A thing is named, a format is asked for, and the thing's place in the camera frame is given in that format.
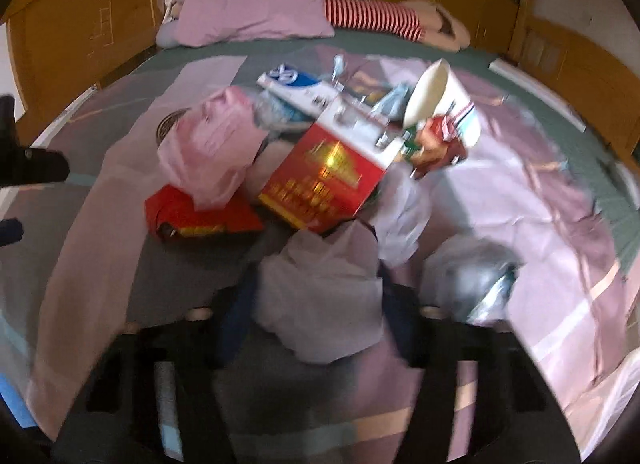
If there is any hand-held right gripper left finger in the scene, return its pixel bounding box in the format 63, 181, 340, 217
55, 275, 266, 464

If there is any red striped plush doll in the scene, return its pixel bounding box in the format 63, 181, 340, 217
324, 0, 473, 52

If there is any pink pillow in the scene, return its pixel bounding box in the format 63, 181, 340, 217
155, 0, 336, 49

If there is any green bed sheet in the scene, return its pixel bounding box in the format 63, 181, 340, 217
47, 26, 640, 272

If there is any white paper noodle cup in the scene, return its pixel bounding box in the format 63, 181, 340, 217
402, 59, 482, 150

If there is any thin white plastic bag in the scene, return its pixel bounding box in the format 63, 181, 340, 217
372, 164, 433, 267

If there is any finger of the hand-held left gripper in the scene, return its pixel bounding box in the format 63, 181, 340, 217
0, 218, 24, 247
0, 146, 71, 186

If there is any round brown tin lid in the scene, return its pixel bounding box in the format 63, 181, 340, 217
155, 109, 193, 145

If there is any red flat packet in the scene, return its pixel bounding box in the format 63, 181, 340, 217
145, 184, 266, 243

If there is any red gold cardboard box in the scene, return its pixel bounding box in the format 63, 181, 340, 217
257, 94, 406, 236

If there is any wooden side board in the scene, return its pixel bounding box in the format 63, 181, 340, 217
507, 0, 640, 160

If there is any blue white carton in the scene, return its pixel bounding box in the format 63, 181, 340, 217
257, 62, 336, 117

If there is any pink grey patchwork quilt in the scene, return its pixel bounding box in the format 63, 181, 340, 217
0, 51, 632, 464

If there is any grey crumpled bag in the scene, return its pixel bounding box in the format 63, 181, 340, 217
422, 236, 523, 325

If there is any clear blue plastic wrapper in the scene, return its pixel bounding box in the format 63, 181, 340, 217
372, 81, 416, 120

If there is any red snack packet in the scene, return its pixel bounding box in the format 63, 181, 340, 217
405, 114, 471, 180

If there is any clear plastic bag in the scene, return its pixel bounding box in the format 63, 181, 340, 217
252, 89, 302, 134

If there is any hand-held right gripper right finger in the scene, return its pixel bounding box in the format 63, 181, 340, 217
377, 269, 581, 464

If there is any pink plastic bag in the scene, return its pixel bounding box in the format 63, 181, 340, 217
157, 86, 271, 207

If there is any blue plastic object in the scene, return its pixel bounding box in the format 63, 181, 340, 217
0, 378, 27, 431

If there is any wooden headboard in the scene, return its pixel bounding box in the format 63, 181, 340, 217
0, 0, 166, 134

